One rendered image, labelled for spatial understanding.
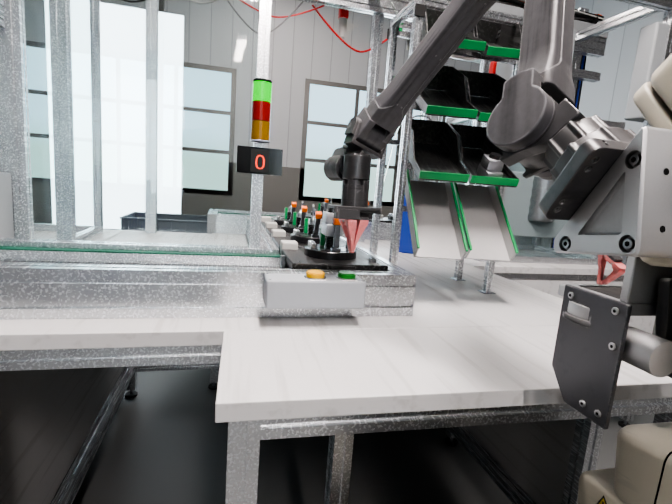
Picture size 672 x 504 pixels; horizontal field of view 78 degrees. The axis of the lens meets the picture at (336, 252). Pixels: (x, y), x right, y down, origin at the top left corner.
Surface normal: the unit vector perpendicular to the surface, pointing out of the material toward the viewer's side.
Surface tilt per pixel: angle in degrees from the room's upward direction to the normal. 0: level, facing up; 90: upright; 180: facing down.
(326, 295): 90
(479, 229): 45
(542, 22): 70
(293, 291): 90
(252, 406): 90
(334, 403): 90
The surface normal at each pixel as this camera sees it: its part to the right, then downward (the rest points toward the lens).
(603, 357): -0.97, -0.04
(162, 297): 0.25, 0.18
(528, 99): -0.81, -0.32
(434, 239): 0.11, -0.58
